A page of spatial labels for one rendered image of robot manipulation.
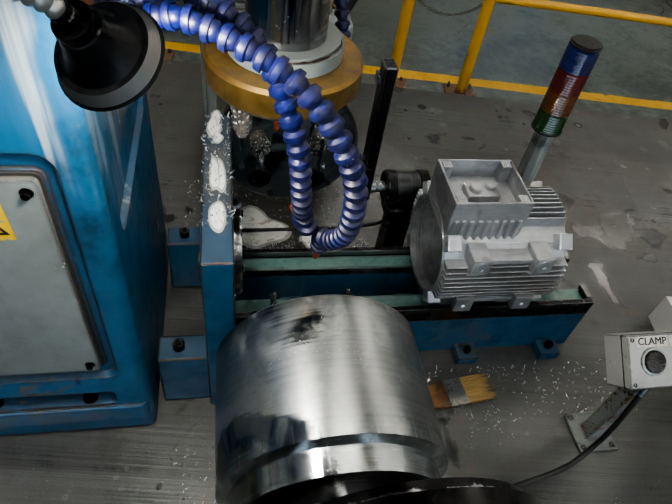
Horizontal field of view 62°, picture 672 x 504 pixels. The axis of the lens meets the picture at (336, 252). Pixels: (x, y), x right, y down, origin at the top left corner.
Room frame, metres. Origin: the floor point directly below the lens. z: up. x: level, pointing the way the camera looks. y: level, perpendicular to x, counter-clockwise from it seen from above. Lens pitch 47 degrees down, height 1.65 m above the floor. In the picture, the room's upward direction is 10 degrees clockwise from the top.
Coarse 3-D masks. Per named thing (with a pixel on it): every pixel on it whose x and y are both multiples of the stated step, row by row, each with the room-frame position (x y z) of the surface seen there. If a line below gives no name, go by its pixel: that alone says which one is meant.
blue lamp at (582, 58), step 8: (568, 48) 1.03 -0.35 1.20; (568, 56) 1.02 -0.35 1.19; (576, 56) 1.01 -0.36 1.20; (584, 56) 1.00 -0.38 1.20; (592, 56) 1.00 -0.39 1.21; (560, 64) 1.03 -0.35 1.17; (568, 64) 1.01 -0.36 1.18; (576, 64) 1.00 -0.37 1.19; (584, 64) 1.00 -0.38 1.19; (592, 64) 1.01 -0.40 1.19; (568, 72) 1.01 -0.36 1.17; (576, 72) 1.00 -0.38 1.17; (584, 72) 1.00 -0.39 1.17
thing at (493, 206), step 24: (456, 168) 0.70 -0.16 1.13; (480, 168) 0.72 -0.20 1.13; (504, 168) 0.71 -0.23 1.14; (432, 192) 0.68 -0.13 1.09; (456, 192) 0.67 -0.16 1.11; (480, 192) 0.66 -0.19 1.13; (504, 192) 0.69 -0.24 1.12; (528, 192) 0.66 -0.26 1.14; (456, 216) 0.60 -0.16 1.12; (480, 216) 0.61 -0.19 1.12; (504, 216) 0.63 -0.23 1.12; (528, 216) 0.64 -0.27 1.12
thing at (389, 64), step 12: (384, 60) 0.77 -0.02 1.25; (384, 72) 0.75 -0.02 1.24; (396, 72) 0.75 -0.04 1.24; (384, 84) 0.74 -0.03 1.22; (384, 96) 0.75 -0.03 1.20; (372, 108) 0.77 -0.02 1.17; (384, 108) 0.75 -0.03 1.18; (372, 120) 0.75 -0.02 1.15; (384, 120) 0.75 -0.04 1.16; (372, 132) 0.74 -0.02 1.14; (372, 144) 0.74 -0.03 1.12; (360, 156) 0.76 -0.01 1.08; (372, 156) 0.75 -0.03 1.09; (372, 168) 0.75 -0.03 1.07; (372, 180) 0.75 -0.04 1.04; (372, 192) 0.76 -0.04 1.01
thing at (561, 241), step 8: (424, 184) 0.72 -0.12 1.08; (528, 184) 0.76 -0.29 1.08; (536, 184) 0.76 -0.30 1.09; (424, 192) 0.71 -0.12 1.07; (408, 240) 0.71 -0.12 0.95; (448, 240) 0.59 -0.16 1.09; (456, 240) 0.59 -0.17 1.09; (560, 240) 0.63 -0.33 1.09; (568, 240) 0.64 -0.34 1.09; (448, 248) 0.58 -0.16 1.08; (456, 248) 0.58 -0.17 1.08; (560, 248) 0.63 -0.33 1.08; (568, 248) 0.63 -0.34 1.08; (424, 296) 0.59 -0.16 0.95; (432, 296) 0.59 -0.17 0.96; (536, 296) 0.63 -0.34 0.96
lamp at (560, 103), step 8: (544, 96) 1.04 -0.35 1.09; (552, 96) 1.01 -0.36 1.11; (560, 96) 1.00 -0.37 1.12; (544, 104) 1.02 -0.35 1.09; (552, 104) 1.01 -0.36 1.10; (560, 104) 1.00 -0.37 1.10; (568, 104) 1.00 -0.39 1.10; (552, 112) 1.00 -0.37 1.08; (560, 112) 1.00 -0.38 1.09; (568, 112) 1.01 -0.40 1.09
